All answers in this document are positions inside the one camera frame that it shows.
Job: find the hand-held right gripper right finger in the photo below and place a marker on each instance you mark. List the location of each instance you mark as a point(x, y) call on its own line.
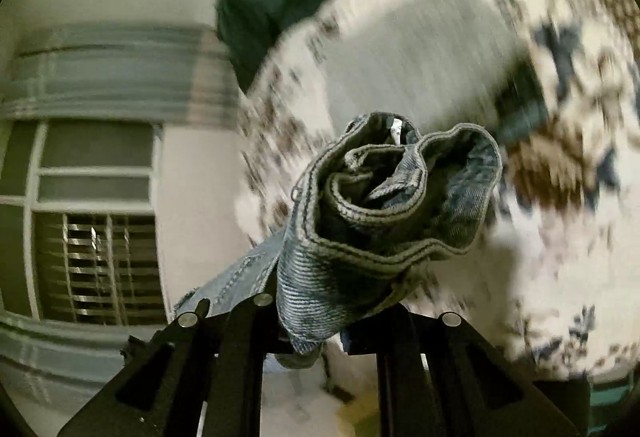
point(400, 347)

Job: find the blue denim pants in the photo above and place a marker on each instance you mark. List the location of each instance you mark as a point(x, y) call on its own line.
point(370, 227)

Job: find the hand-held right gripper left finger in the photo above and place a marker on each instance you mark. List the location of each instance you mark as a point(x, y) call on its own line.
point(240, 342)

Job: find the window with metal grille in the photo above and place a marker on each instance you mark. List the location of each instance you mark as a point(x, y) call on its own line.
point(90, 217)

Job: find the patterned white bedsheet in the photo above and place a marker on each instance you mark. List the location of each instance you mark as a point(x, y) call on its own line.
point(500, 67)

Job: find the grey folded cloth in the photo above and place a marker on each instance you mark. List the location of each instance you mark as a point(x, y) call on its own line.
point(430, 62)

